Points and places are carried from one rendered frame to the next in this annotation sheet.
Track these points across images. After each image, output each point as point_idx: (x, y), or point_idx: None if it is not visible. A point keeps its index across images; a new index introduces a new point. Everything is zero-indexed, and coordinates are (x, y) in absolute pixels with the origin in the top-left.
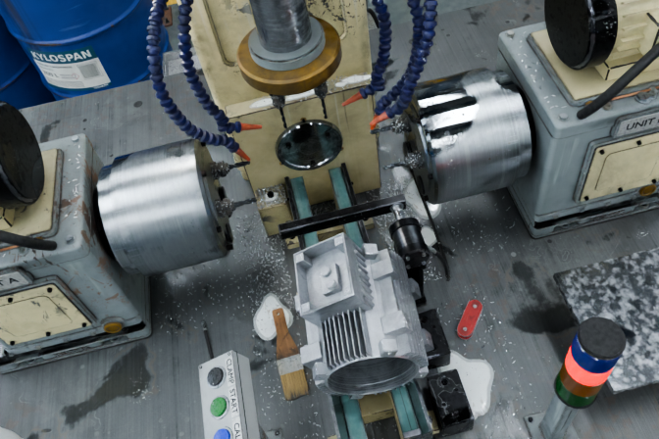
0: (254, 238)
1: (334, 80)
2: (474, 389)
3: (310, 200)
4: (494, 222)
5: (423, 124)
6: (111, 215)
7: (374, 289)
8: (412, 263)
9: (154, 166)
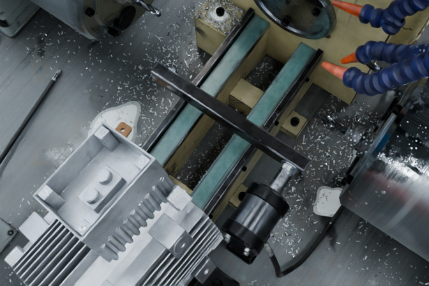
0: (183, 35)
1: None
2: None
3: (267, 50)
4: (411, 260)
5: (394, 121)
6: None
7: (136, 242)
8: (233, 241)
9: None
